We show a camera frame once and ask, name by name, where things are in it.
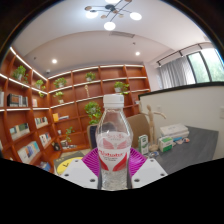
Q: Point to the ceiling air vent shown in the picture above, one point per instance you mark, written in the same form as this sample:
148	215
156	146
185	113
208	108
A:
122	34

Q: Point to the branched ceiling lamp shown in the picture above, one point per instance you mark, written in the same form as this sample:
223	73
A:
110	13

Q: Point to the grey curtain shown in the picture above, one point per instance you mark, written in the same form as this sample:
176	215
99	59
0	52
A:
176	72

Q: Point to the window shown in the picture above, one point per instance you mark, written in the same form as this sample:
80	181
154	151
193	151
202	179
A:
206	65

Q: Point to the small green white box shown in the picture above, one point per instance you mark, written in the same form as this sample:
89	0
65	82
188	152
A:
165	144

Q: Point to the wooden artist mannequin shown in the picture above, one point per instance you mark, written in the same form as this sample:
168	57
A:
152	123

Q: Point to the recessed ceiling spotlight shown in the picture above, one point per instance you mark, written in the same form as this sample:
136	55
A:
137	53
54	61

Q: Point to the wooden shelf unit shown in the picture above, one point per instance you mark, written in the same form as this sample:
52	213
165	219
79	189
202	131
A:
30	133

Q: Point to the stack of white boxes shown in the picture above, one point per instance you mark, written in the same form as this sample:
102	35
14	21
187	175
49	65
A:
174	130

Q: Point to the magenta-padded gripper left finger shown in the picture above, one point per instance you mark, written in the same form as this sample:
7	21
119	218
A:
78	171

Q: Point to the black curtain track rail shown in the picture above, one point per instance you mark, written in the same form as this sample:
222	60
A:
181	52

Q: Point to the tall green white carton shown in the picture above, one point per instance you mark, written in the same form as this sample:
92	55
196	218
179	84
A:
143	144

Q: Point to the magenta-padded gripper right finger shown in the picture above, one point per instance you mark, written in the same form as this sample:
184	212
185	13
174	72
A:
148	171

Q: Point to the clear plastic water bottle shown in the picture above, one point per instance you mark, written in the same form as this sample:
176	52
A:
113	140

